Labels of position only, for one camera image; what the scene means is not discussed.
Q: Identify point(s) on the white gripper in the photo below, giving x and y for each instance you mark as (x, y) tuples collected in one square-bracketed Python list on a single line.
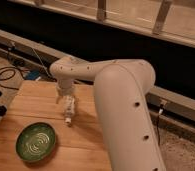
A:
[(64, 88)]

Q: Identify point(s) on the small white bottle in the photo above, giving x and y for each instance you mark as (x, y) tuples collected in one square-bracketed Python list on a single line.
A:
[(69, 110)]

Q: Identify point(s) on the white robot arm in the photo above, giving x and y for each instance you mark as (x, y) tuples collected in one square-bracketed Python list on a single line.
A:
[(120, 87)]

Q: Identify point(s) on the green ceramic bowl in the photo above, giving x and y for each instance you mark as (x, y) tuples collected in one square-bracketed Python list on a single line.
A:
[(35, 142)]

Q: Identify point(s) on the blue box on floor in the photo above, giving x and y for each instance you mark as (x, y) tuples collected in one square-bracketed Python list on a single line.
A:
[(32, 75)]

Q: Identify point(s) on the metal window frame rail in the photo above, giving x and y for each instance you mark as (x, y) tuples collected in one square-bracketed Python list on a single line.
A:
[(170, 20)]

